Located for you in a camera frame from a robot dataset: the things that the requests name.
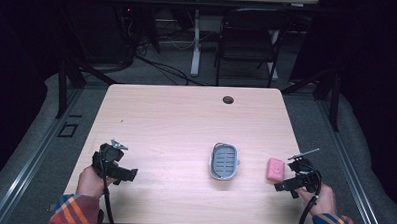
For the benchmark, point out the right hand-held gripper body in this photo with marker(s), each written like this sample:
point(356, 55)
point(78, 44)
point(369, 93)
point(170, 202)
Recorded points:
point(304, 177)

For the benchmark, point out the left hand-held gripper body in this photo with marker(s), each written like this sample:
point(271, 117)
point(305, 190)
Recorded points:
point(109, 155)

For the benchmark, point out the person's right hand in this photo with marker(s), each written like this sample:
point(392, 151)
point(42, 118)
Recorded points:
point(323, 201)

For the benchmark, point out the person's left hand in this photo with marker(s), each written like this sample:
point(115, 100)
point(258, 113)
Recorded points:
point(90, 184)

